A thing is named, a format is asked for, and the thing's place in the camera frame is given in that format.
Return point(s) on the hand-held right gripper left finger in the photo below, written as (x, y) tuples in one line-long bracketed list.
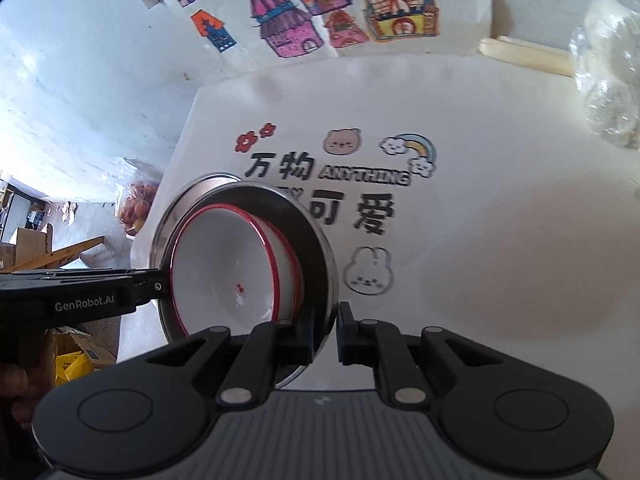
[(295, 345)]

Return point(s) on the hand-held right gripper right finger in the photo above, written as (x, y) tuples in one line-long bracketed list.
[(345, 332)]

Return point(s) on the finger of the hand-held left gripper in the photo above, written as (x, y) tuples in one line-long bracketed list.
[(100, 276)]

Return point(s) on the deep steel bowl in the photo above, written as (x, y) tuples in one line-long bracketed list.
[(315, 260)]

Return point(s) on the steel plate with blue label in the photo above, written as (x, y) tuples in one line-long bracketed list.
[(180, 200)]

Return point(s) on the person's left hand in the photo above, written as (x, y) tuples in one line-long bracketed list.
[(25, 390)]

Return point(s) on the wooden plank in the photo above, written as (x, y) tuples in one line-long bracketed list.
[(65, 255)]

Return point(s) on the cardboard box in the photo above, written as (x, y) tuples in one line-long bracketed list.
[(102, 345)]

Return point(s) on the yellow packet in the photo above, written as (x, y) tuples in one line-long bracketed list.
[(72, 366)]

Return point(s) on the bag of red fruit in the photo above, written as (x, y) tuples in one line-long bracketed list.
[(137, 205)]

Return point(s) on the white printed tablecloth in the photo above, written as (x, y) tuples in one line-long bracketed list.
[(475, 260)]

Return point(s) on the drawing of colourful houses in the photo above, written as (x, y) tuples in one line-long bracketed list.
[(325, 10)]

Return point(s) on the cream white sticks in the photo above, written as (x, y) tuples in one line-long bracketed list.
[(525, 55)]

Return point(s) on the clear plastic bag of white lumps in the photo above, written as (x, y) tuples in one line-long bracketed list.
[(610, 70)]

